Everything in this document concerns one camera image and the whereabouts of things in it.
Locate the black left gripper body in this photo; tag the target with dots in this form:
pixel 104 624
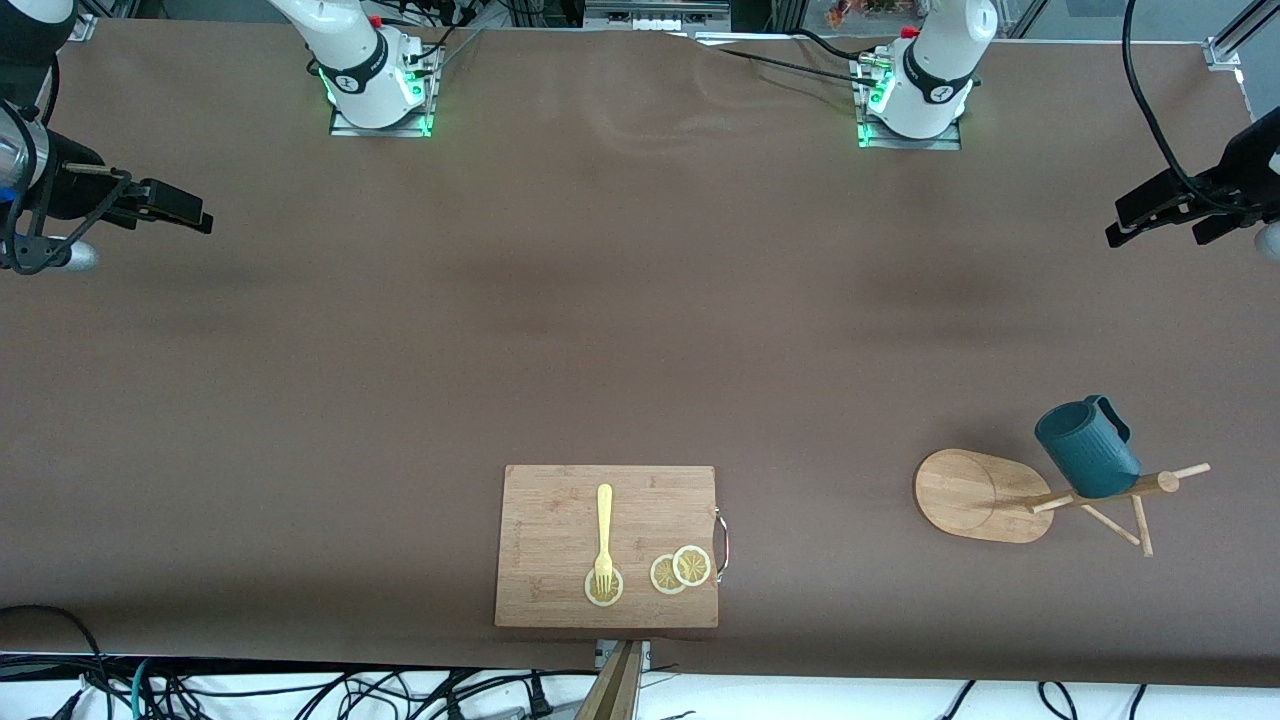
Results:
pixel 1243 172

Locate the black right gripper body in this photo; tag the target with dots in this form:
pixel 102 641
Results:
pixel 68 187

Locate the teal cup yellow inside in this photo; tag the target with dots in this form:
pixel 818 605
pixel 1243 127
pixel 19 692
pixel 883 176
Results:
pixel 1090 460

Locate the wooden cup rack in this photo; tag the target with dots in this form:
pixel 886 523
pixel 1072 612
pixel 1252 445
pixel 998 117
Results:
pixel 960 495

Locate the orange object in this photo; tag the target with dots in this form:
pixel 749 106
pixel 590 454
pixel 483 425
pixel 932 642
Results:
pixel 860 10

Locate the white power strip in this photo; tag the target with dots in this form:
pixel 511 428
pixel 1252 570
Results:
pixel 655 15

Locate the yellow plastic fork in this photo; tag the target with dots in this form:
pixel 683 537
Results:
pixel 604 520

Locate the lemon slice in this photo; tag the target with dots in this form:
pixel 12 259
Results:
pixel 661 575
pixel 604 596
pixel 693 566

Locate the black power plug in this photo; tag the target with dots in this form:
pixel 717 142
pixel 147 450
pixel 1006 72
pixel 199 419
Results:
pixel 540 700

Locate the aluminium frame corner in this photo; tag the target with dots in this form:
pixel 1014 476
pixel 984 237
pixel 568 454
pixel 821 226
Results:
pixel 1235 40
pixel 82 25

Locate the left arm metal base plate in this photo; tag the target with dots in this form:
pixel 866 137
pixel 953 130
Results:
pixel 945 140

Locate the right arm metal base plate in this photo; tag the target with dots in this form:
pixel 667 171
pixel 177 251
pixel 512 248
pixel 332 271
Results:
pixel 400 125

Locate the camera mount pole with bracket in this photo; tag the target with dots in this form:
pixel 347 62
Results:
pixel 615 690

